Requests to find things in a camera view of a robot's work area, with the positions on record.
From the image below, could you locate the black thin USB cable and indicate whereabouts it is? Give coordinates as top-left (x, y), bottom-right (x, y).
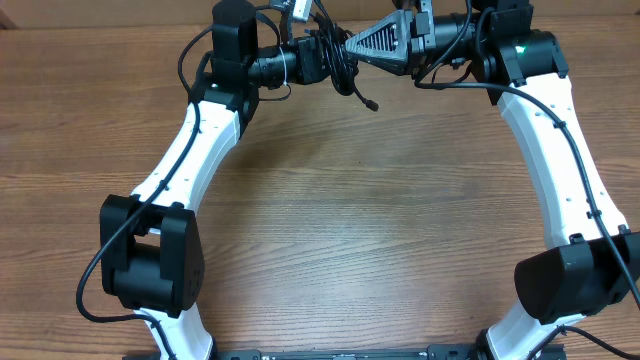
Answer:
top-left (349, 82), bottom-right (380, 113)

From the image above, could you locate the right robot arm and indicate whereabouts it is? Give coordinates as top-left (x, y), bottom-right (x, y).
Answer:
top-left (344, 0), bottom-right (639, 359)

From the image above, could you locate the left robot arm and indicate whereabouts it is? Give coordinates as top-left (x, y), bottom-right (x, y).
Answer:
top-left (89, 1), bottom-right (329, 359)

